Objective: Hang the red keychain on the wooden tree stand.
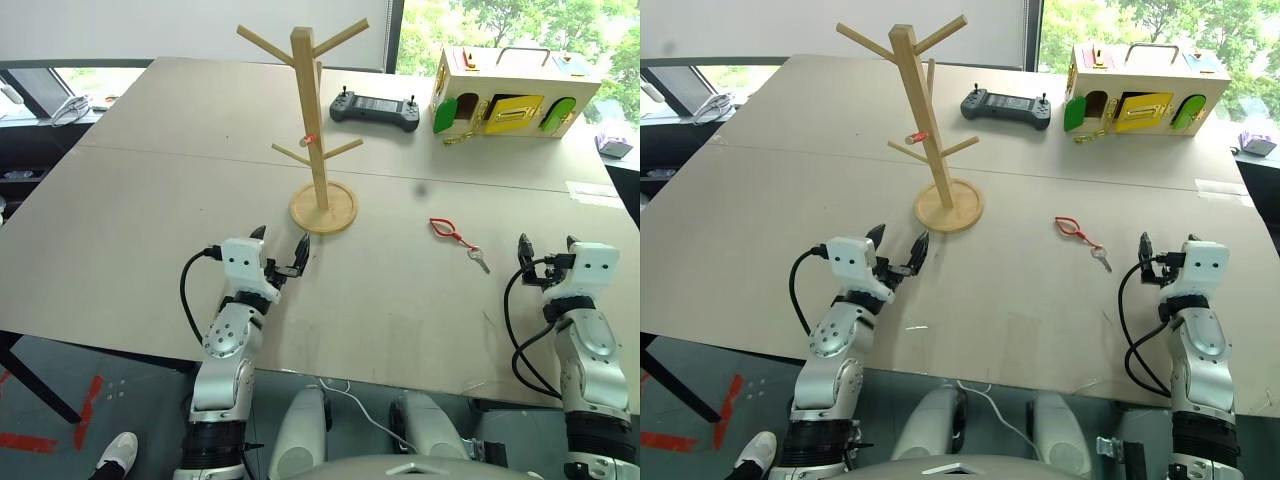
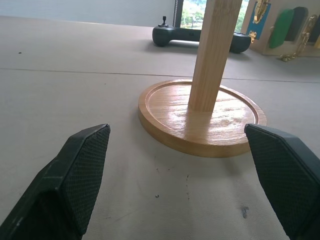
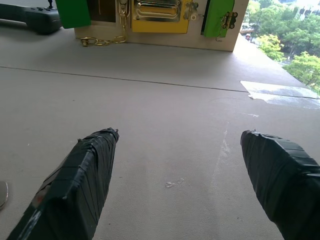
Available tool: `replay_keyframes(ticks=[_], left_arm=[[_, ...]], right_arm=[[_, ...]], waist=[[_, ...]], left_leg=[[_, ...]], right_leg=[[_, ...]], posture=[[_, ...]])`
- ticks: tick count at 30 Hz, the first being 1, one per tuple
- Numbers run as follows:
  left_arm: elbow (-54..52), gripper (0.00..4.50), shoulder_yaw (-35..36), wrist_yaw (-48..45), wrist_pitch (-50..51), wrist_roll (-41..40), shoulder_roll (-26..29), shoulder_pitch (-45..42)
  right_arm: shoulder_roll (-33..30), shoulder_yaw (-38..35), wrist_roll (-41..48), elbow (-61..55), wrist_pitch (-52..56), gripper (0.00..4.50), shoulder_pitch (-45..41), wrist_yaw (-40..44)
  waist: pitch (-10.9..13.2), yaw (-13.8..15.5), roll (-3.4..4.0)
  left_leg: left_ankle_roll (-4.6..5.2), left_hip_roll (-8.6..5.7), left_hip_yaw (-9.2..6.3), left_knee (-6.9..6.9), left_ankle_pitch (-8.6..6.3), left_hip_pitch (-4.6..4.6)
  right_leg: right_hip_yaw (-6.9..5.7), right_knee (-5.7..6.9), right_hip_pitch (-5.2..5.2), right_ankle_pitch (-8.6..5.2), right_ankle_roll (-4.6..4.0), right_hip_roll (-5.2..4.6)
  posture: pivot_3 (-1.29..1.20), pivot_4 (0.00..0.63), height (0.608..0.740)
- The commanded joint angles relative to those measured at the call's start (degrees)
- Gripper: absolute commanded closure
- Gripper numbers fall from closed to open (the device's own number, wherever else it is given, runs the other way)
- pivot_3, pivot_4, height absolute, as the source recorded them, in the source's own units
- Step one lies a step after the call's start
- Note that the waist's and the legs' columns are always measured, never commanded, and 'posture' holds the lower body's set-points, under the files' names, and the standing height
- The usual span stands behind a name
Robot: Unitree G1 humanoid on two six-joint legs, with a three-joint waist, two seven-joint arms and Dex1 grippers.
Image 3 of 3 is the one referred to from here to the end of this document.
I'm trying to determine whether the silver hook latch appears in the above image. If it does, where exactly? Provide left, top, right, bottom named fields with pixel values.
left=215, top=14, right=229, bottom=42

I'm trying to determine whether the wooden latch busy board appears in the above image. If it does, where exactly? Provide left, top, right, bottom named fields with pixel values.
left=73, top=0, right=250, bottom=53

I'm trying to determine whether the yellow panel with brass handle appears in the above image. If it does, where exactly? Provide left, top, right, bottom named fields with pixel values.
left=130, top=0, right=195, bottom=34

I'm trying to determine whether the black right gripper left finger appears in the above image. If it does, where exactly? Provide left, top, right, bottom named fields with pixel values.
left=5, top=127, right=120, bottom=240

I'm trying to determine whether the clear tape patch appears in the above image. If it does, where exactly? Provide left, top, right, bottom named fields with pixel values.
left=239, top=80, right=320, bottom=110

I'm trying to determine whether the dark grey game controller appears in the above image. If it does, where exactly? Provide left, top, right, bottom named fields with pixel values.
left=0, top=0, right=63, bottom=36

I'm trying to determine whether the green hinged door panel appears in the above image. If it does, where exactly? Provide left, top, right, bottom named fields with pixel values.
left=54, top=0, right=92, bottom=29

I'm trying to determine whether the green panel with brass hinge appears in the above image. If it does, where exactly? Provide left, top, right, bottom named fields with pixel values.
left=200, top=0, right=239, bottom=38

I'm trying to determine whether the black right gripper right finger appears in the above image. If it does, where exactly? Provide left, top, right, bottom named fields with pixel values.
left=240, top=129, right=320, bottom=240

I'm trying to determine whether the brass door chain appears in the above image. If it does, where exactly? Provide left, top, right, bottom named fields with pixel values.
left=80, top=0, right=131, bottom=48

